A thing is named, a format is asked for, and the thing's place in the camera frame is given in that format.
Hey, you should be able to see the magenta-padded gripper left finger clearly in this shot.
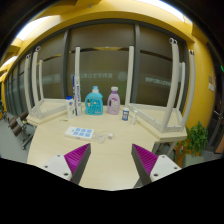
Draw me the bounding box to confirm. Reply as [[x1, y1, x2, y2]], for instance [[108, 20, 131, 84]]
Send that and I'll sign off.
[[41, 143, 92, 185]]

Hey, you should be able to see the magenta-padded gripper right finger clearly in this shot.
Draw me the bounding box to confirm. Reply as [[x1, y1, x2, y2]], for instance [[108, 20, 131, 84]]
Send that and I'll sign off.
[[130, 143, 183, 187]]

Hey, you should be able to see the white charger cable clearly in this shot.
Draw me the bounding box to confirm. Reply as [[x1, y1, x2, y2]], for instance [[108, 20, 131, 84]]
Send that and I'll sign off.
[[92, 131, 110, 144]]

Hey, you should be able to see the white power strip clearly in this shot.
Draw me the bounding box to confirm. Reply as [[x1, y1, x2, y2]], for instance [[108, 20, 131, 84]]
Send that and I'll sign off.
[[64, 125, 95, 141]]

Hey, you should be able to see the upturned white-legged table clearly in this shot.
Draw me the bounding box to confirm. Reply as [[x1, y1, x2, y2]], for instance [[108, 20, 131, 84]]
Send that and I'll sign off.
[[23, 45, 83, 126], [124, 37, 196, 143]]

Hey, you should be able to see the small white pump bottle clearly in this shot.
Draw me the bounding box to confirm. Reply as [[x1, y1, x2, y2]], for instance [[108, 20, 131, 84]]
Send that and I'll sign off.
[[131, 109, 138, 125]]

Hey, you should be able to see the white bottle with blue cap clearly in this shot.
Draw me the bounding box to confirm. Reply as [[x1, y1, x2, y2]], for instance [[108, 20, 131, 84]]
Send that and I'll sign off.
[[65, 96, 76, 119]]

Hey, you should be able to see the small blue and white canister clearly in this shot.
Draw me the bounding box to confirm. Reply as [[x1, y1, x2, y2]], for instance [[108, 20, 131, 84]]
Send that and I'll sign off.
[[121, 107, 130, 122]]

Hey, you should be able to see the green potted plant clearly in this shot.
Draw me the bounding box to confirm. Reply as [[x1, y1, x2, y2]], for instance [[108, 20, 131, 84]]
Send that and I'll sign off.
[[179, 121, 209, 168]]

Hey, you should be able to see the blue detergent bottle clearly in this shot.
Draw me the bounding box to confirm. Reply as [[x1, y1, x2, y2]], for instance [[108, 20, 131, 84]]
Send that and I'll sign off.
[[84, 85, 105, 116]]

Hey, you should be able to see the tall white toothpaste box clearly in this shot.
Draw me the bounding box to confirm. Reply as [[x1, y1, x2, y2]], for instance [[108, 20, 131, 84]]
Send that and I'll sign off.
[[72, 75, 83, 117]]

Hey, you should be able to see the purple detergent bottle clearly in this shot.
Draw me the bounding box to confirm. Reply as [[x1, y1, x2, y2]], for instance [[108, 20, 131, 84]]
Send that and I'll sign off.
[[106, 86, 121, 116]]

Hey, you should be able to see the row of dark waiting chairs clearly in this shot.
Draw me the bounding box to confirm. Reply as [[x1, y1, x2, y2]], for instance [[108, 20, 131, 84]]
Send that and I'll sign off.
[[8, 111, 34, 151]]

